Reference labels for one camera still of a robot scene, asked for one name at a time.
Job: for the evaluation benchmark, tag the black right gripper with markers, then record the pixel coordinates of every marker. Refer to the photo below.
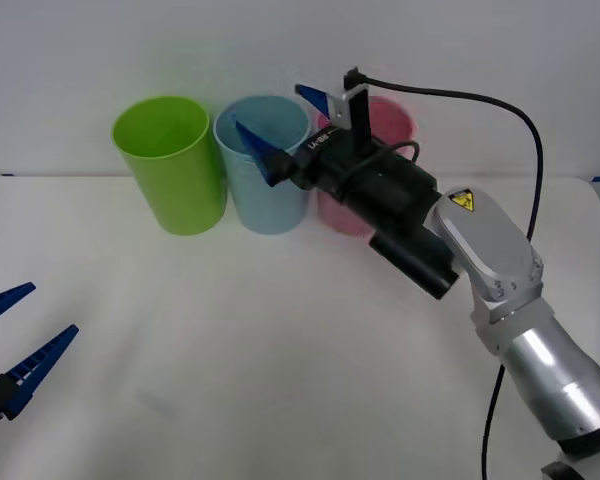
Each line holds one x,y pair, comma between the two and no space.
330,160

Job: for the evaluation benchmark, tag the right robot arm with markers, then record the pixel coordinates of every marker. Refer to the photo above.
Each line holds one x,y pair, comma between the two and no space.
480,235

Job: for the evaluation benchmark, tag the pale blue plastic bin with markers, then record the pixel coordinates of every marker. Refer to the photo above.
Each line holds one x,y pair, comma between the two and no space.
270,210

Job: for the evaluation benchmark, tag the pink plastic bin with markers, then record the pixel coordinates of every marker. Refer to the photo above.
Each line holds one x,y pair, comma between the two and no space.
341,220

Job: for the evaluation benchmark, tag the green plastic bin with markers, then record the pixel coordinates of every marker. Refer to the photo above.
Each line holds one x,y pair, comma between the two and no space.
180,195

